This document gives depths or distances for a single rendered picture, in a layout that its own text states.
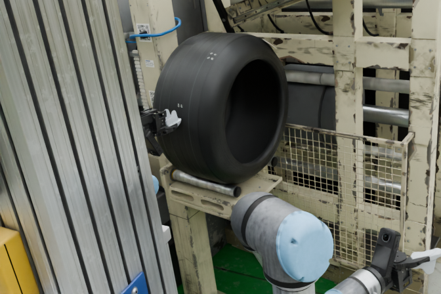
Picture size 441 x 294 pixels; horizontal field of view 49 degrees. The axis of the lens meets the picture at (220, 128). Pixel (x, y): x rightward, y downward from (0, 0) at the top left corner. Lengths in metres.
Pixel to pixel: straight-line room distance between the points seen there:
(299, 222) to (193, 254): 1.57
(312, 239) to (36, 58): 0.56
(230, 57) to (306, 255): 0.98
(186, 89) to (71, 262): 1.00
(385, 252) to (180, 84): 0.91
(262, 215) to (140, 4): 1.26
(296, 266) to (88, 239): 0.37
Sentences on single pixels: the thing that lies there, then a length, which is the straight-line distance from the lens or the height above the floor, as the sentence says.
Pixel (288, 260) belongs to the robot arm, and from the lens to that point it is 0.89.
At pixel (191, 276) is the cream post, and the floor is 0.27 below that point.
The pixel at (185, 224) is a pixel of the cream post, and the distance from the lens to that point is 2.34.
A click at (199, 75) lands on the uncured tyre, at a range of 1.69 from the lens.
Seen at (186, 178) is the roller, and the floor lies 0.91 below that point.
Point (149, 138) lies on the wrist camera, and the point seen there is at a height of 1.26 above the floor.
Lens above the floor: 1.87
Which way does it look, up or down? 23 degrees down
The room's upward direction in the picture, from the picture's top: 7 degrees counter-clockwise
